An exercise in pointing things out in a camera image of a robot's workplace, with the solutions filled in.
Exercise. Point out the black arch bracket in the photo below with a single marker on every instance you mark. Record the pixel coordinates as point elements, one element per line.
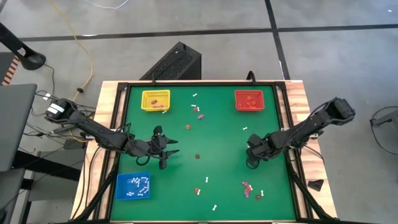
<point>251,77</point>

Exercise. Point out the yellow plastic basket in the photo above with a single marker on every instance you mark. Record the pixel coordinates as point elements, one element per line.
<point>146,96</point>

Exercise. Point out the black desk leg bar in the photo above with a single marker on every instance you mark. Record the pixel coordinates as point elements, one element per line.
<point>46,165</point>

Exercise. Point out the red plastic basket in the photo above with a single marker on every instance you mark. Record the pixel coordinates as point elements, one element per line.
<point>241,96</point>

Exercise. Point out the green table mat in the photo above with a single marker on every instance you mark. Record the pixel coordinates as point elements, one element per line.
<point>217,140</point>

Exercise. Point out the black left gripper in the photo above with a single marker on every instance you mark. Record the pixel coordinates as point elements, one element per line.
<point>158,145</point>

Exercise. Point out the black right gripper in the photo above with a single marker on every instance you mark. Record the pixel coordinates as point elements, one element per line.
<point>258,147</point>

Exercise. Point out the grey desk top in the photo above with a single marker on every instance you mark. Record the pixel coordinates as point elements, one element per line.
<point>15,124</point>

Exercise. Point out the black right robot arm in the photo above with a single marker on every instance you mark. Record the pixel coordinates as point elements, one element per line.
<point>311,124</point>

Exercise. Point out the blue plastic bin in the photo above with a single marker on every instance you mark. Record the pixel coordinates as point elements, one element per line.
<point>122,186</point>

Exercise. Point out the black floor stand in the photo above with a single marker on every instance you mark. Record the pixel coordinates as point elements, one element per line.
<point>31,59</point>

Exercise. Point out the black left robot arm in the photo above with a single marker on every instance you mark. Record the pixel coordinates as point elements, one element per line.
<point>93,129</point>

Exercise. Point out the black triangular bracket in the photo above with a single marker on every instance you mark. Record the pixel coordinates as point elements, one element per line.
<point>316,185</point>

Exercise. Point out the black diagonal frame strut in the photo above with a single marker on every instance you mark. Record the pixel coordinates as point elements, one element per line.
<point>99,194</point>
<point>306,196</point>

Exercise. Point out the black computer tower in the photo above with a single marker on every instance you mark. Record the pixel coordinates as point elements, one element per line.
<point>174,63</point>

